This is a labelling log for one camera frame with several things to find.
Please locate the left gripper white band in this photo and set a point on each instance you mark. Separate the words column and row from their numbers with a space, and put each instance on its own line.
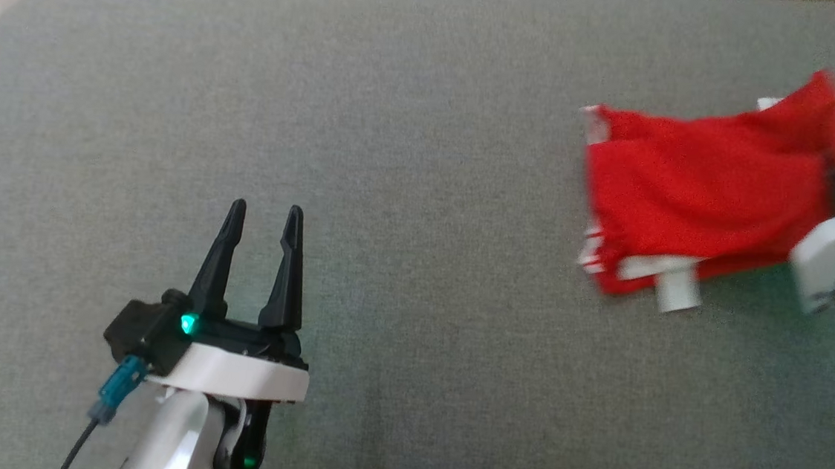
column 242, row 377

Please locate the red basketball jersey number 23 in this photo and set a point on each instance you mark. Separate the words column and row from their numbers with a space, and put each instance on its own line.
column 703, row 197

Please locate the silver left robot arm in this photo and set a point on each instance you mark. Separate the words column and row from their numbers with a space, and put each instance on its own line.
column 170, row 439

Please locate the grey fabric sofa seat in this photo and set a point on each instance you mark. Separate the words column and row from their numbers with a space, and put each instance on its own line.
column 421, row 190

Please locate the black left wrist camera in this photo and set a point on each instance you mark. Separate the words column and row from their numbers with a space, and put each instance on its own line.
column 145, row 332

